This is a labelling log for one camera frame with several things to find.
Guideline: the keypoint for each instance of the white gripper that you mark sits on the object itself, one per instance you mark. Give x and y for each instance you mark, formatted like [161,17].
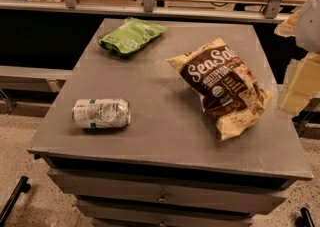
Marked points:
[309,26]

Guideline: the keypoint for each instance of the brown sea salt chip bag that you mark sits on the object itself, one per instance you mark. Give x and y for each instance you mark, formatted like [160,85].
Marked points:
[229,92]

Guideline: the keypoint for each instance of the green rice chip bag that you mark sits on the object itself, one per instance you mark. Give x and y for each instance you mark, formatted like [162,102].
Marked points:
[131,36]

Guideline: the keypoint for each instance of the black bar lower right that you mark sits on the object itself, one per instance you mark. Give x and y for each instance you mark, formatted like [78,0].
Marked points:
[306,218]

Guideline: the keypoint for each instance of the black bar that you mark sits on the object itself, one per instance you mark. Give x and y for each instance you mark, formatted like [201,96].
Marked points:
[306,218]
[22,187]

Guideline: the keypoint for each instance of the grey drawer cabinet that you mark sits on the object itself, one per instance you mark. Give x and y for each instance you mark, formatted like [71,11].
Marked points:
[170,146]

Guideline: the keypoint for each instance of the metal drawer knob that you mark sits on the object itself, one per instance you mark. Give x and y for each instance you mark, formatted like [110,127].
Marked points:
[161,198]

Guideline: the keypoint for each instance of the white green soda can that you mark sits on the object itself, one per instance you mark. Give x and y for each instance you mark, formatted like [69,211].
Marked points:
[101,113]

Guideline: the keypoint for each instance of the black bar lower left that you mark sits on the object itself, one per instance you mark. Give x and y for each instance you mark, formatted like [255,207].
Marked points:
[22,187]

